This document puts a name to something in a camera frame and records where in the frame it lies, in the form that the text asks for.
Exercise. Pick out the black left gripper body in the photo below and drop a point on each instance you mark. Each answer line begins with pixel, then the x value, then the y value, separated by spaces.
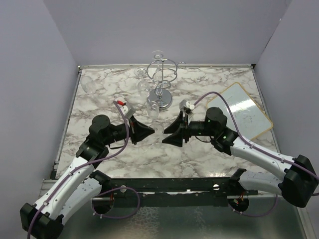
pixel 131 130

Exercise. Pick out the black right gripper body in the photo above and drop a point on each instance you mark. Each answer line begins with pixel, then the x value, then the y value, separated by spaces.
pixel 187 128

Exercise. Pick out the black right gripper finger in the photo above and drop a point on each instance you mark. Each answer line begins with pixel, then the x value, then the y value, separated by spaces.
pixel 174 139
pixel 173 127

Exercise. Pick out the clear wine glass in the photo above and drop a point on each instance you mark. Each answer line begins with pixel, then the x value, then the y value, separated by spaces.
pixel 88 86
pixel 158 59
pixel 153 113
pixel 143 85

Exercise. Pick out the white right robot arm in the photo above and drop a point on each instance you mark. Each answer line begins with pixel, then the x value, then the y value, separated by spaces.
pixel 293 178

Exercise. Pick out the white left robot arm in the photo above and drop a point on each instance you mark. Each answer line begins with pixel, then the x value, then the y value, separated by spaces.
pixel 46 218

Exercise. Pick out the chrome wine glass rack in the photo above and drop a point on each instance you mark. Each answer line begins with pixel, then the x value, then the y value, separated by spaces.
pixel 162 82

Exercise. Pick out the small wood-framed whiteboard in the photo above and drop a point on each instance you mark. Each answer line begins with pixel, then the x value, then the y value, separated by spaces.
pixel 250 119

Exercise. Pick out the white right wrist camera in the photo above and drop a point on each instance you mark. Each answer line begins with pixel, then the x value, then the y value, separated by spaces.
pixel 186 107

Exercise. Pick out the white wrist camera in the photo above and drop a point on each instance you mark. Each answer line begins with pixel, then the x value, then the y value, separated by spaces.
pixel 186 107
pixel 128 111

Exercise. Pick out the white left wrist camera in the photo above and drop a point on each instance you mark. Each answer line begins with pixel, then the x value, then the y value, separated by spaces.
pixel 128 111

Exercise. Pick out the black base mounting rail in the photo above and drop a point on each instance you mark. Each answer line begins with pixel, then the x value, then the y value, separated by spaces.
pixel 172 192

